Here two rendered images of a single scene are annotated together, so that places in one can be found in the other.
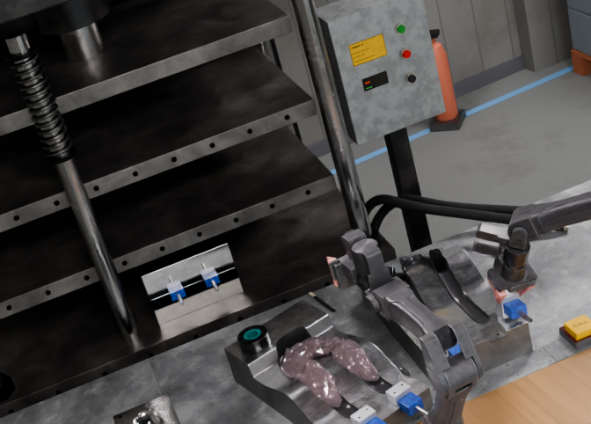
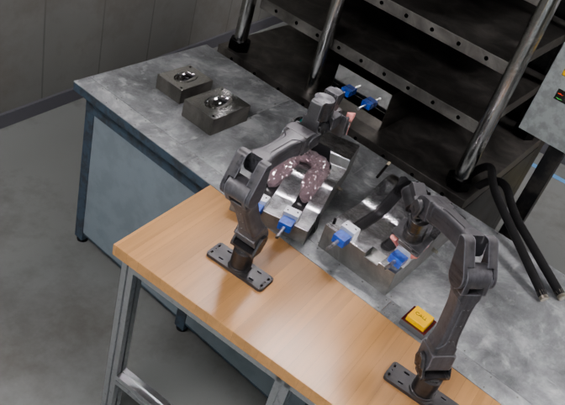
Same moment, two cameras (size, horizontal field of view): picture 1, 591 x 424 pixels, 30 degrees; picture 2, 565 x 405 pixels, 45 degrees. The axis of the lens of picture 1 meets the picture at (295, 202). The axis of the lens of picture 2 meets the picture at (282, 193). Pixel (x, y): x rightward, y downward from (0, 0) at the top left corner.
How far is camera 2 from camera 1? 1.43 m
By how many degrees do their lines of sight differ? 35
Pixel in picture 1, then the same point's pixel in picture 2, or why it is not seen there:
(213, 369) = not seen: hidden behind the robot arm
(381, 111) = (551, 122)
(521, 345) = (381, 282)
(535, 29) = not seen: outside the picture
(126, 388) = (261, 95)
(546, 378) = (357, 307)
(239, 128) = (454, 35)
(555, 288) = not seen: hidden behind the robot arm
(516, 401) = (325, 292)
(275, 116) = (480, 50)
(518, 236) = (415, 205)
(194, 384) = (276, 123)
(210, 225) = (393, 76)
